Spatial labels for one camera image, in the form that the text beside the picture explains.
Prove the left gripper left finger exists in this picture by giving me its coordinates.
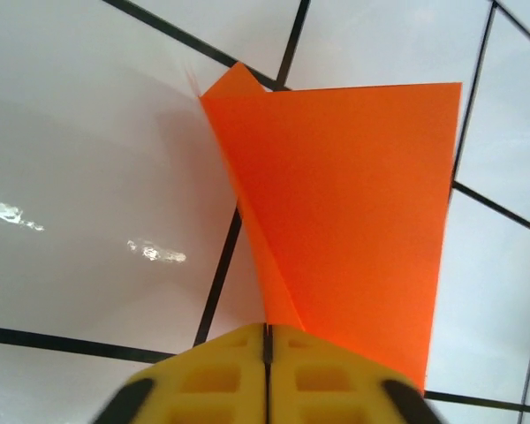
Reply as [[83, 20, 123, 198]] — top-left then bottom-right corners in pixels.
[[90, 323, 269, 424]]

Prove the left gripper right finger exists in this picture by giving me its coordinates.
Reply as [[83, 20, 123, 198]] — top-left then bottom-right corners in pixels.
[[268, 323, 445, 424]]

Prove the orange cloth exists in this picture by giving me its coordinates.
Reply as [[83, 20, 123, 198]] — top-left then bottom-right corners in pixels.
[[199, 61, 464, 397]]

